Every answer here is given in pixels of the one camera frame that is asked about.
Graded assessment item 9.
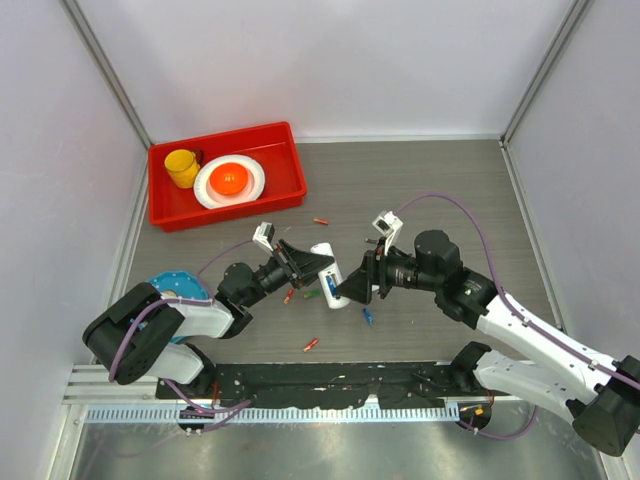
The orange bowl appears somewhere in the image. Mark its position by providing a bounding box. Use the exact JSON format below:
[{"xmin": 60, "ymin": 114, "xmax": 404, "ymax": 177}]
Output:
[{"xmin": 209, "ymin": 162, "xmax": 249, "ymax": 196}]

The white paper plate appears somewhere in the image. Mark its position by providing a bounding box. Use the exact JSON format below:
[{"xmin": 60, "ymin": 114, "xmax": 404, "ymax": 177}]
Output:
[{"xmin": 193, "ymin": 154, "xmax": 266, "ymax": 210}]

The red orange battery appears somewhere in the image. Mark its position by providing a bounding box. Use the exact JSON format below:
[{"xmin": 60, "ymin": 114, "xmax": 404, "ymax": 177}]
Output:
[
  {"xmin": 302, "ymin": 338, "xmax": 319, "ymax": 353},
  {"xmin": 283, "ymin": 288, "xmax": 295, "ymax": 304}
]

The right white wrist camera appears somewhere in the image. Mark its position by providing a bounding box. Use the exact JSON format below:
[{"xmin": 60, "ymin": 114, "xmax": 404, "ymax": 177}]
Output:
[{"xmin": 371, "ymin": 211, "xmax": 404, "ymax": 255}]

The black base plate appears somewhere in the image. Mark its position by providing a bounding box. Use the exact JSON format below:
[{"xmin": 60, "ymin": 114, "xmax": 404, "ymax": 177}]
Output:
[{"xmin": 180, "ymin": 362, "xmax": 488, "ymax": 410}]

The white remote control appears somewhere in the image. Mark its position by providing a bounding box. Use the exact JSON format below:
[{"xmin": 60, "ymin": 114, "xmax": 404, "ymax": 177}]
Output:
[{"xmin": 310, "ymin": 242, "xmax": 350, "ymax": 310}]

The red plastic bin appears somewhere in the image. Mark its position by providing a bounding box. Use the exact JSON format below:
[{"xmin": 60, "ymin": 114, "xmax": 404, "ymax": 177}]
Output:
[{"xmin": 148, "ymin": 121, "xmax": 307, "ymax": 232}]

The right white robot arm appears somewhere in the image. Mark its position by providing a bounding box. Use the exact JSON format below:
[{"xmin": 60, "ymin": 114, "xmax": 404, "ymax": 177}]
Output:
[{"xmin": 336, "ymin": 230, "xmax": 639, "ymax": 457}]

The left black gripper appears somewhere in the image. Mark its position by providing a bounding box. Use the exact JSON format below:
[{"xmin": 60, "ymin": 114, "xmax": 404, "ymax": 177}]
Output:
[{"xmin": 242, "ymin": 239, "xmax": 334, "ymax": 308}]

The blue battery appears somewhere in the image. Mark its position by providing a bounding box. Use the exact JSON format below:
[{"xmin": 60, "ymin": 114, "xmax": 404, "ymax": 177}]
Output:
[
  {"xmin": 327, "ymin": 275, "xmax": 340, "ymax": 300},
  {"xmin": 362, "ymin": 308, "xmax": 374, "ymax": 326}
]

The green battery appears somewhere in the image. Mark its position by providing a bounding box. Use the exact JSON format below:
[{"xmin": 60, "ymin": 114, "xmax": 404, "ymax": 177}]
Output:
[{"xmin": 303, "ymin": 289, "xmax": 321, "ymax": 299}]

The yellow mug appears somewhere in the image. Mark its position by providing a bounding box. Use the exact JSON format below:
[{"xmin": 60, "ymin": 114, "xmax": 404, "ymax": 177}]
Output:
[{"xmin": 164, "ymin": 149, "xmax": 204, "ymax": 189}]

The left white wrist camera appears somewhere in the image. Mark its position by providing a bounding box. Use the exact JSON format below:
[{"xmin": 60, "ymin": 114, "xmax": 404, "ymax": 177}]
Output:
[{"xmin": 252, "ymin": 222, "xmax": 275, "ymax": 255}]

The blue patterned plate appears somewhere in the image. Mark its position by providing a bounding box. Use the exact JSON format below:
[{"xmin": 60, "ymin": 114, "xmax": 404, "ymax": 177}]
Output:
[{"xmin": 147, "ymin": 270, "xmax": 211, "ymax": 346}]

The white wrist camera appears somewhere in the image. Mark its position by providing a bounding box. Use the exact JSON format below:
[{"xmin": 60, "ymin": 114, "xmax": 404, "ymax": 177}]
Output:
[
  {"xmin": 252, "ymin": 222, "xmax": 275, "ymax": 255},
  {"xmin": 371, "ymin": 211, "xmax": 404, "ymax": 255}
]

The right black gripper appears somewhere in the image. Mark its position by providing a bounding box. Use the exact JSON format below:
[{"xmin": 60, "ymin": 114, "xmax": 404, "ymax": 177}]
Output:
[{"xmin": 335, "ymin": 236, "xmax": 442, "ymax": 304}]

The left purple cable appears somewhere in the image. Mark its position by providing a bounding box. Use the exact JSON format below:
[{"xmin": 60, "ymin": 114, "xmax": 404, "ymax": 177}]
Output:
[{"xmin": 107, "ymin": 239, "xmax": 254, "ymax": 434}]

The white slotted cable duct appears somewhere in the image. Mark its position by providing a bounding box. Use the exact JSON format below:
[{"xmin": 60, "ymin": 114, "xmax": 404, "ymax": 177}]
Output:
[{"xmin": 85, "ymin": 402, "xmax": 460, "ymax": 424}]

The red orange battery lower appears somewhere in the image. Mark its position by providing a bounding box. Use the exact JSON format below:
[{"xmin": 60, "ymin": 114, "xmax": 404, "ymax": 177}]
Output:
[{"xmin": 302, "ymin": 338, "xmax": 319, "ymax": 353}]

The red orange battery middle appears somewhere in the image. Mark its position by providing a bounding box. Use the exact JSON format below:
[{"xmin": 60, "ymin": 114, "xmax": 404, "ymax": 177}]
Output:
[{"xmin": 283, "ymin": 288, "xmax": 295, "ymax": 304}]

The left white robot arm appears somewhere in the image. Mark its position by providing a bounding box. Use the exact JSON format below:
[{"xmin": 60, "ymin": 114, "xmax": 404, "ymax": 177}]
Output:
[{"xmin": 82, "ymin": 240, "xmax": 335, "ymax": 399}]

